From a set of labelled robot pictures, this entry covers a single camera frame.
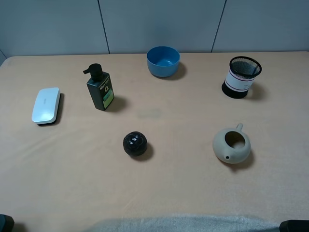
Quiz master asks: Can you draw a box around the beige clay teapot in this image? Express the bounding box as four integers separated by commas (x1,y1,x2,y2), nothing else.
212,123,251,164

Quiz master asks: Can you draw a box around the black glossy ball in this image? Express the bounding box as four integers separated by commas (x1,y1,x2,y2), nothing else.
123,131,148,157

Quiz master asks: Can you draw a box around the black mesh pen holder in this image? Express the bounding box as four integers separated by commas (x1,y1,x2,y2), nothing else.
222,56,262,99

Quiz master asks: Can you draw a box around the grey cloth at table edge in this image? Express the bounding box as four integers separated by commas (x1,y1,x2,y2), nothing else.
86,215,280,232

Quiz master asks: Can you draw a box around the dark green pump bottle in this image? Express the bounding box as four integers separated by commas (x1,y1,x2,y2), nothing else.
83,63,114,111

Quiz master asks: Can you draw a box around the white whiteboard eraser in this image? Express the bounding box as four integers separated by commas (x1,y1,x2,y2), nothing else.
31,87,60,125

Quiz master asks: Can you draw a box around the blue plastic bowl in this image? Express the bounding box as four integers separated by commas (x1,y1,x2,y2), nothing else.
146,46,181,78

